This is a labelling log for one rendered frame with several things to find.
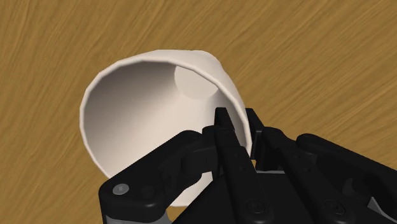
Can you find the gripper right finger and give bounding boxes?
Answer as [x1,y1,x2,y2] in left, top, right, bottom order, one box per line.
[244,108,397,224]

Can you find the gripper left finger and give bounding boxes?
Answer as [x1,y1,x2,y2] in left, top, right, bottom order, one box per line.
[98,107,271,224]

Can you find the white cup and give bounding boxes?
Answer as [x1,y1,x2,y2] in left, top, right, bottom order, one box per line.
[79,49,253,207]

